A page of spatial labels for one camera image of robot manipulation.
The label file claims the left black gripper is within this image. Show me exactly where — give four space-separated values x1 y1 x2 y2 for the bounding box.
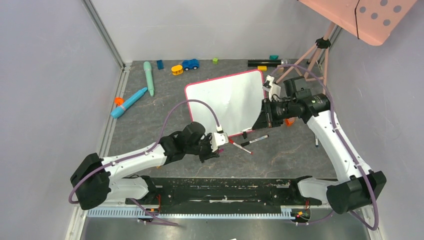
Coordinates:
185 132 221 163

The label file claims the pink framed whiteboard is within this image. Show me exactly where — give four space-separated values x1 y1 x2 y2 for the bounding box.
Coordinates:
184 70 265 137

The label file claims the blue whiteboard marker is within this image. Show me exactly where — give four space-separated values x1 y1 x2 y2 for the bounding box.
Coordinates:
314 135 319 148

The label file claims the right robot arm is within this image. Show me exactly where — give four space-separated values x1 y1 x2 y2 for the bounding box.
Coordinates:
252 75 387 214

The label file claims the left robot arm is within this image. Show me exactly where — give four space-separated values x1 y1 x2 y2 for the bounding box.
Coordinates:
68 122 229 210

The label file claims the red whiteboard marker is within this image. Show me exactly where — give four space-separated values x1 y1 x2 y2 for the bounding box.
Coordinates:
228 139 253 155

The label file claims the orange semicircle toy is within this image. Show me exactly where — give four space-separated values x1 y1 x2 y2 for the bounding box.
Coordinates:
284 117 296 127

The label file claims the black rainbow marker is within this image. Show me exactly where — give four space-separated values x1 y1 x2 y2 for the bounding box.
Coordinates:
240 134 269 147

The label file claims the yellow oval toy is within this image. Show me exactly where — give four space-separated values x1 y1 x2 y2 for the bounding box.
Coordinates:
171 64 184 76

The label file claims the blue toy car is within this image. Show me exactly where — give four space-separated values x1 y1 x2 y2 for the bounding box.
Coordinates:
182 58 200 71

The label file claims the pink tripod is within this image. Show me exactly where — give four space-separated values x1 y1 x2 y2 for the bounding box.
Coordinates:
274 21 337 87

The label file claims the blue toy crayon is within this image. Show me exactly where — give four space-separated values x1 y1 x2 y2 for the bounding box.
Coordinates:
110 87 148 119

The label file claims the dark blue block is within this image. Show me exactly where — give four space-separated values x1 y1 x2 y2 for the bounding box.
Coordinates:
156 60 165 70

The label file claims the orange small toy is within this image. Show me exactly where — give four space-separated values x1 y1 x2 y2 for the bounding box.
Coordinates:
114 97 125 106

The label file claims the mint green toy stick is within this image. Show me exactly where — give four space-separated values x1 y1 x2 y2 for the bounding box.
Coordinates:
143 61 155 97

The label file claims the pink perforated panel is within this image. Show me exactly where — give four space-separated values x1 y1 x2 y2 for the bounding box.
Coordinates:
299 0 418 46

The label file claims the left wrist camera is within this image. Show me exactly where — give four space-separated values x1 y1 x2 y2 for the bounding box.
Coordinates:
210 125 229 152

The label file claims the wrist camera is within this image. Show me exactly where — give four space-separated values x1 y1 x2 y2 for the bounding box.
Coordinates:
210 125 229 152
262 75 281 101

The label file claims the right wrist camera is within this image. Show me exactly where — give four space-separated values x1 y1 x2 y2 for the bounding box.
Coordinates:
262 75 281 101

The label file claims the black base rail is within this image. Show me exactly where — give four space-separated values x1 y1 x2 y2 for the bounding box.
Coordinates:
130 174 322 214

